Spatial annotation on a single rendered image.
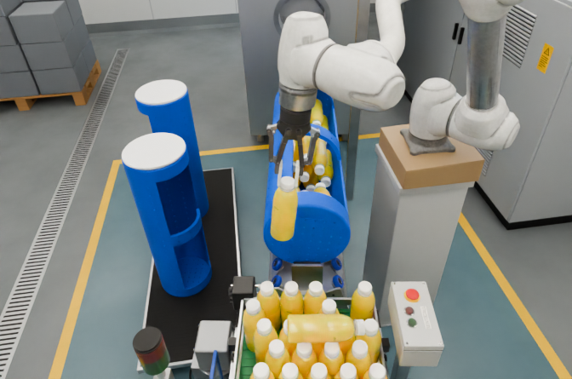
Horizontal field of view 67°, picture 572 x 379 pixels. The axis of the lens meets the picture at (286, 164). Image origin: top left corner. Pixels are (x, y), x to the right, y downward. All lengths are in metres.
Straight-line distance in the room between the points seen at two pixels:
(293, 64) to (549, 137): 2.10
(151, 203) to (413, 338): 1.27
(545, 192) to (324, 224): 1.99
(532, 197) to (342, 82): 2.37
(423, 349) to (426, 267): 1.03
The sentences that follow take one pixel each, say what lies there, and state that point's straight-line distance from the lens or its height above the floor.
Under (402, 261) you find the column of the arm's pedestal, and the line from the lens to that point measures 2.14.
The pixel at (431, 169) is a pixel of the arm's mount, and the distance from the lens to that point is 1.76.
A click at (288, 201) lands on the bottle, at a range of 1.16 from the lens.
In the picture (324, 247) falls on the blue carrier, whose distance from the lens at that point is 1.46.
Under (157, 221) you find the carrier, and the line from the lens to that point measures 2.11.
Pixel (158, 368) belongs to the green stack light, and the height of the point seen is 1.18.
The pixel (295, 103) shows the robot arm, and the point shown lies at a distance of 0.98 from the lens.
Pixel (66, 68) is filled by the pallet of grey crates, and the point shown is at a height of 0.40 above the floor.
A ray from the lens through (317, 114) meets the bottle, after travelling 1.97.
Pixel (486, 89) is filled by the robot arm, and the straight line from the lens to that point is 1.54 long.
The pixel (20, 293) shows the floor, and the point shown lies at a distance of 3.12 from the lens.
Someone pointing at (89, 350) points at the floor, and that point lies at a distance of 2.69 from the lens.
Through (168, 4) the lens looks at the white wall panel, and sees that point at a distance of 6.48.
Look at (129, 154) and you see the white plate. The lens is 2.02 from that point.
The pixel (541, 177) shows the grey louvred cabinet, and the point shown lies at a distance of 3.03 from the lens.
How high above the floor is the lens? 2.14
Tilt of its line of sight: 37 degrees down
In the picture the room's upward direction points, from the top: 2 degrees counter-clockwise
